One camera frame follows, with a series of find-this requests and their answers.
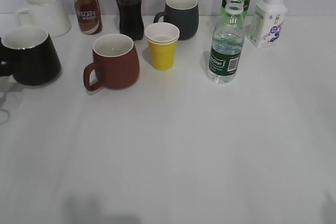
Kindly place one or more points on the white yogurt carton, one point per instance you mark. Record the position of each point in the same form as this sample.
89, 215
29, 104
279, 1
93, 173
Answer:
267, 23

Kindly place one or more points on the cola bottle red label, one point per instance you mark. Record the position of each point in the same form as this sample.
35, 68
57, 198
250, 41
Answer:
131, 22

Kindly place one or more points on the yellow paper cup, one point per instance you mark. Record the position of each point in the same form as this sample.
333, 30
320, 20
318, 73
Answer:
162, 55

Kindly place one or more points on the white inner paper cup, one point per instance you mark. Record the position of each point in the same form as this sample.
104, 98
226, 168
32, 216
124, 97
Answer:
162, 32

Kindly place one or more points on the brown Nescafe coffee bottle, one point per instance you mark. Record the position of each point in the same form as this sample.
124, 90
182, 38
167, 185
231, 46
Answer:
88, 16

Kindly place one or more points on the black ceramic mug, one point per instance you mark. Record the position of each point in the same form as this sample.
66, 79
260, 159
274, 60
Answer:
29, 55

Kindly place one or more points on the dark grey ceramic mug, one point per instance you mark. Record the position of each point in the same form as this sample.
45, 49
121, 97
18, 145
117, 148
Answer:
184, 14

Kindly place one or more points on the white ceramic mug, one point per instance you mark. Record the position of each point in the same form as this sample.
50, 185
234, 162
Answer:
48, 14

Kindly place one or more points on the clear water bottle green label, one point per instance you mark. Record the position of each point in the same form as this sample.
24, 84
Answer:
227, 43

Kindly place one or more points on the red ceramic mug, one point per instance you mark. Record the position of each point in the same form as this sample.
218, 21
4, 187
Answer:
115, 63

